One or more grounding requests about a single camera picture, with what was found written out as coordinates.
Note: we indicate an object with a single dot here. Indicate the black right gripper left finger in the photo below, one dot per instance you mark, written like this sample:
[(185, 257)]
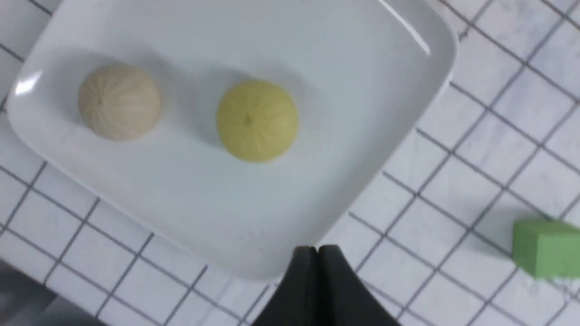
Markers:
[(294, 303)]

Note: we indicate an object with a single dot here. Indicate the beige steamed bun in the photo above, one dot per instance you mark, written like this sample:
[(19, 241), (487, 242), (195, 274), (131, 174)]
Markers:
[(119, 102)]

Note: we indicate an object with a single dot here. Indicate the white square plate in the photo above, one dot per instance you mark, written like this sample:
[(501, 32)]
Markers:
[(361, 72)]

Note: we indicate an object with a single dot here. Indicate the white grid tablecloth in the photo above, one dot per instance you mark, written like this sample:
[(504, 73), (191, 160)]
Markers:
[(430, 238)]

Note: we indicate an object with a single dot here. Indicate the green cube block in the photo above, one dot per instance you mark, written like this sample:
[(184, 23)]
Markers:
[(546, 249)]

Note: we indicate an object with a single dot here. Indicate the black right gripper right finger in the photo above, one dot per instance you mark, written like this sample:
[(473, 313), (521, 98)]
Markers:
[(343, 299)]

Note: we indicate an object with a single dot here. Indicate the yellow steamed bun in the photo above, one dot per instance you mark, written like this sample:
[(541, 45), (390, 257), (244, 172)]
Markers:
[(257, 121)]

